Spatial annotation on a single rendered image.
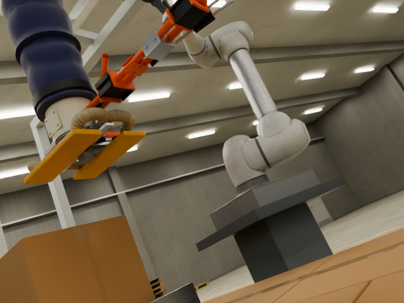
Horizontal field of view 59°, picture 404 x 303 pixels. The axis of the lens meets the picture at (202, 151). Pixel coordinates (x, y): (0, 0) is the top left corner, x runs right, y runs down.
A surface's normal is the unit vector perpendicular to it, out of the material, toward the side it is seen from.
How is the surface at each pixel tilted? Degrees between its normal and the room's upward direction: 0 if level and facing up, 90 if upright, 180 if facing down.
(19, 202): 90
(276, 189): 90
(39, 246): 90
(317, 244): 90
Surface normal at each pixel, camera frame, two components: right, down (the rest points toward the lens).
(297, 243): 0.42, -0.44
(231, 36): -0.26, -0.17
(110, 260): 0.66, -0.48
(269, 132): -0.46, -0.28
